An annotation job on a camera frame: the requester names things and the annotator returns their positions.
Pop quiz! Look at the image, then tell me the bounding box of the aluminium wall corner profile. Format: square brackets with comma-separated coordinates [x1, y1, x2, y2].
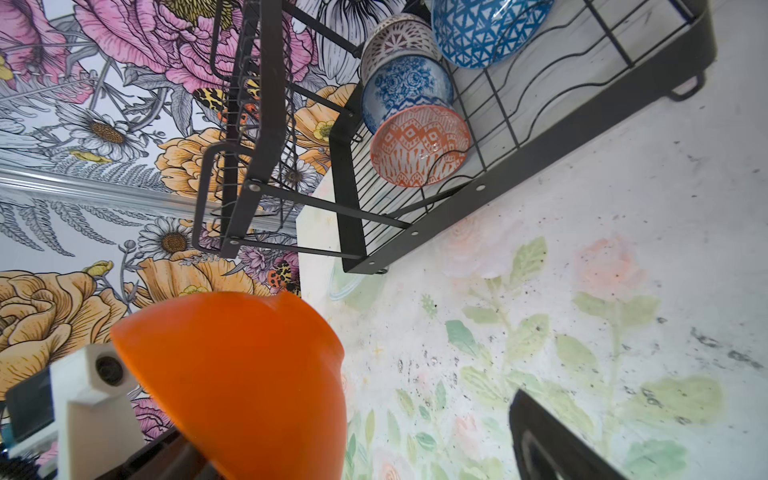
[0, 164, 298, 232]

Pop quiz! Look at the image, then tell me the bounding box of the black wire dish rack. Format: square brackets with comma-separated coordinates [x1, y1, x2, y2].
[192, 1, 717, 274]

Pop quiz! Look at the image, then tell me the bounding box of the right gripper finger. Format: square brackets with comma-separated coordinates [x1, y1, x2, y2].
[509, 389, 626, 480]

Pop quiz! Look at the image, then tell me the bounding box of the dark blue patterned bowl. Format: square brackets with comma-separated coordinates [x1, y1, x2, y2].
[431, 0, 554, 69]

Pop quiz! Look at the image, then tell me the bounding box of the plain orange bowl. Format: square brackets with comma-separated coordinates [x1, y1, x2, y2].
[110, 292, 347, 479]

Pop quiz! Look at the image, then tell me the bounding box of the orange patterned bowl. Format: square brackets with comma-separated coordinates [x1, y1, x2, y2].
[370, 105, 471, 188]

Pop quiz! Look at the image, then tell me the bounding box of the blue floral bowl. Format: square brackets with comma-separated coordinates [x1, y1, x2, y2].
[362, 55, 454, 134]

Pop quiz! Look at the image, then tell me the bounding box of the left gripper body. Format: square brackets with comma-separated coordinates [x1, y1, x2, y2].
[98, 428, 216, 480]

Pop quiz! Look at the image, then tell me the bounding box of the maroon patterned white bowl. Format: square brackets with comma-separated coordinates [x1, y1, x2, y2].
[359, 13, 442, 84]

